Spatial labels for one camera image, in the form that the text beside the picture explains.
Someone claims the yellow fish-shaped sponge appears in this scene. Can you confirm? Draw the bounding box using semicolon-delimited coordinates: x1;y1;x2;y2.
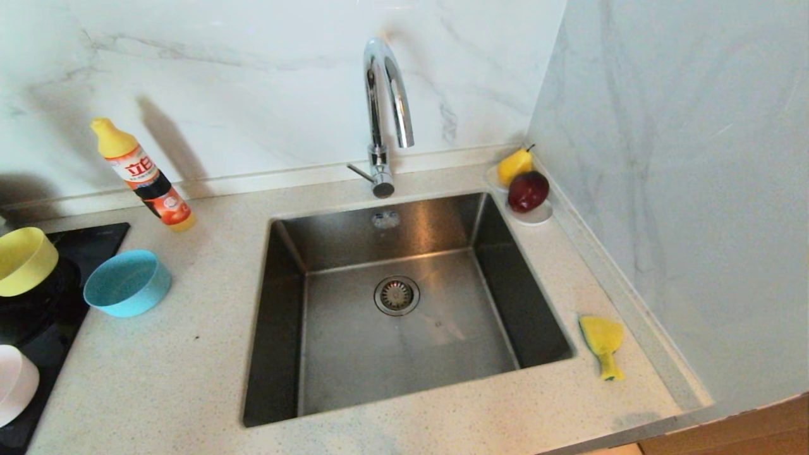
578;315;626;382

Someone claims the orange yellow dish soap bottle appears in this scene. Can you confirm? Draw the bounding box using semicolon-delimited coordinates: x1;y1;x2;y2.
90;118;197;232

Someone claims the blue plastic bowl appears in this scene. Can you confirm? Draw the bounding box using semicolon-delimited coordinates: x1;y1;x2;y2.
83;249;173;317

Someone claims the yellow plastic bowl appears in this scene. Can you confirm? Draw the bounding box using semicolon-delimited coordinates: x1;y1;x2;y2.
0;227;59;298

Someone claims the pink plastic bowl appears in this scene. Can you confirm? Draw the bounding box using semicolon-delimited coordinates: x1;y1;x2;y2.
0;344;40;428

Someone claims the stainless steel sink basin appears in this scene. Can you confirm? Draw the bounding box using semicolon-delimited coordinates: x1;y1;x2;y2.
243;192;576;428

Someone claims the round metal drain strainer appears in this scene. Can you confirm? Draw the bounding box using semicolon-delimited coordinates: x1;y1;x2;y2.
374;276;421;317

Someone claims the yellow pear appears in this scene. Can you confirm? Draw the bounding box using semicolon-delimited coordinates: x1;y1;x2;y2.
497;145;536;187

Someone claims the chrome gooseneck faucet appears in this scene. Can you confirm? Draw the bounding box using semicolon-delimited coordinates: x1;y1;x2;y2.
346;37;415;199

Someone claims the dark red apple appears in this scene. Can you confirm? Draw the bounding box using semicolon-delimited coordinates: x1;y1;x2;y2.
508;171;550;213

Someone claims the small white dish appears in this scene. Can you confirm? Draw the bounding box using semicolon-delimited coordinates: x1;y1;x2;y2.
485;164;554;227

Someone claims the black induction cooktop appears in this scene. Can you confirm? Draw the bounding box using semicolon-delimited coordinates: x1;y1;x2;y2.
0;222;131;455

